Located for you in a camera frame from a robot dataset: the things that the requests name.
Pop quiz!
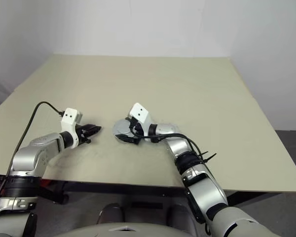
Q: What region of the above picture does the dark rounded shape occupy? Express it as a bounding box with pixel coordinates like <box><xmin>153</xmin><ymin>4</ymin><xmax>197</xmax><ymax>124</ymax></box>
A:
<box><xmin>98</xmin><ymin>203</ymin><xmax>125</xmax><ymax>226</ymax></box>

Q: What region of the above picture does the black table frame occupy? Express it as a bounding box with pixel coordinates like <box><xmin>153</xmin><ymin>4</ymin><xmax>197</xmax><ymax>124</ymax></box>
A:
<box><xmin>38</xmin><ymin>179</ymin><xmax>282</xmax><ymax>206</ymax></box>

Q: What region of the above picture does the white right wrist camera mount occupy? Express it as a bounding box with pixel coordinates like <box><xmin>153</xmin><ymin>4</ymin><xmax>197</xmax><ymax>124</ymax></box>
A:
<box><xmin>128</xmin><ymin>102</ymin><xmax>152</xmax><ymax>136</ymax></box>

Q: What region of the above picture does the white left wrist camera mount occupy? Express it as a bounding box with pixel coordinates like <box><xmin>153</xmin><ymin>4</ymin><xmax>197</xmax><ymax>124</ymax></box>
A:
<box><xmin>61</xmin><ymin>107</ymin><xmax>84</xmax><ymax>149</ymax></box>

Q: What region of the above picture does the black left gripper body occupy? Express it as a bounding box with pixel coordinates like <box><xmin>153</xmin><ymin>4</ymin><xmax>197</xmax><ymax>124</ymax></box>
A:
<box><xmin>74</xmin><ymin>124</ymin><xmax>92</xmax><ymax>146</ymax></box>

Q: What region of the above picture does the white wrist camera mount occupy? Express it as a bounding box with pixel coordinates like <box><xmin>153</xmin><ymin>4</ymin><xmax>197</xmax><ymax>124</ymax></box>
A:
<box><xmin>128</xmin><ymin>102</ymin><xmax>152</xmax><ymax>136</ymax></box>
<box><xmin>61</xmin><ymin>107</ymin><xmax>84</xmax><ymax>149</ymax></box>

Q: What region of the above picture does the round grey motor lid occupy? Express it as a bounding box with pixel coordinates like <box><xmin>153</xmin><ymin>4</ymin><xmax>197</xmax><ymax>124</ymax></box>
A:
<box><xmin>112</xmin><ymin>118</ymin><xmax>136</xmax><ymax>142</ymax></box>

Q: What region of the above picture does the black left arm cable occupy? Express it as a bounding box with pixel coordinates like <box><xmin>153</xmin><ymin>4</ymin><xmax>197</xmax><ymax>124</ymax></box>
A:
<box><xmin>0</xmin><ymin>101</ymin><xmax>65</xmax><ymax>206</ymax></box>

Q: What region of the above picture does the black zip tie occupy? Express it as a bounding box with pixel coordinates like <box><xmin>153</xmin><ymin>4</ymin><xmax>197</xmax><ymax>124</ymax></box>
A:
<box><xmin>201</xmin><ymin>151</ymin><xmax>217</xmax><ymax>164</ymax></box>

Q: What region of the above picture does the grey robot torso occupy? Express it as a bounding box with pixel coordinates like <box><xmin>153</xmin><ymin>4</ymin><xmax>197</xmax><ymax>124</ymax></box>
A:
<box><xmin>61</xmin><ymin>221</ymin><xmax>198</xmax><ymax>237</ymax></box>

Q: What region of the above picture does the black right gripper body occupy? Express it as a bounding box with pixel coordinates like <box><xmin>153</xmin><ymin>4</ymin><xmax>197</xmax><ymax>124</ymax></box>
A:
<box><xmin>129</xmin><ymin>118</ymin><xmax>145</xmax><ymax>145</ymax></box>

